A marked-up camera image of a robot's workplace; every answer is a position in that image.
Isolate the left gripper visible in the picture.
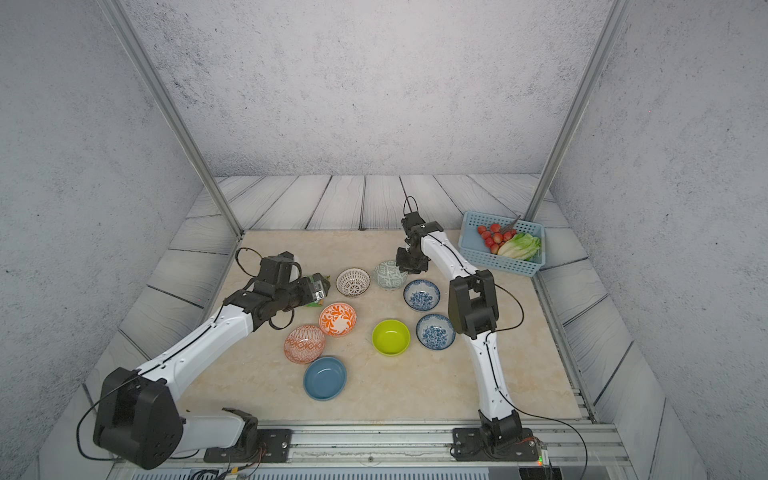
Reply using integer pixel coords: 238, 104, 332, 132
274, 271, 332, 313

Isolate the green patterned bowl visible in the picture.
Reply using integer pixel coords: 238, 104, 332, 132
373, 260, 408, 290

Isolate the blue floral bowl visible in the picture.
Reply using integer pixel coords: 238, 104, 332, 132
403, 279, 441, 312
416, 314, 456, 351

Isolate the red patterned bowl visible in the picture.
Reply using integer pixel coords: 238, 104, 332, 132
283, 325, 326, 364

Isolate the white lattice bowl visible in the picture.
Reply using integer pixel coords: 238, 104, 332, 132
336, 267, 371, 297

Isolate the orange floral bowl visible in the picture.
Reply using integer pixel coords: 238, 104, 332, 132
318, 302, 357, 337

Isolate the lime green bowl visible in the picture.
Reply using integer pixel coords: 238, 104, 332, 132
372, 319, 411, 357

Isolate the plain blue bowl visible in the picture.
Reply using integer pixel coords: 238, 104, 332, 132
303, 356, 347, 401

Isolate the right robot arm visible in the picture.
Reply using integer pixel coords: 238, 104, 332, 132
396, 211, 530, 453

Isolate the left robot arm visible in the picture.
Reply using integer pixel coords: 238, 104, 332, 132
90, 252, 330, 470

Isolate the green snack bag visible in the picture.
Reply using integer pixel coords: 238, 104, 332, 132
305, 274, 330, 307

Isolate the red tomatoes cluster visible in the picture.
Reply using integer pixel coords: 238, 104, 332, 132
477, 223, 517, 254

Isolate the light blue plastic basket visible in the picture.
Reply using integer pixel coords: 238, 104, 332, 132
458, 211, 546, 277

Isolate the lettuce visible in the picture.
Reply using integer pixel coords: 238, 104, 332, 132
497, 233, 541, 261

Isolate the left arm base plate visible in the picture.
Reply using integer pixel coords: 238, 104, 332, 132
203, 428, 293, 464

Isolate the front aluminium rail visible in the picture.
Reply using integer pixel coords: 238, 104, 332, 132
110, 420, 636, 479

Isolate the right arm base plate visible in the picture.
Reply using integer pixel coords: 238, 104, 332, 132
450, 428, 541, 463

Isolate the right metal frame post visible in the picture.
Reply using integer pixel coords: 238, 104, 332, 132
524, 0, 631, 222

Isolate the metal frame post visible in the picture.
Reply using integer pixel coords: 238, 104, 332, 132
98, 0, 244, 239
524, 0, 631, 222

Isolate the left metal frame post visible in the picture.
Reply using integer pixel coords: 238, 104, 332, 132
98, 0, 244, 239

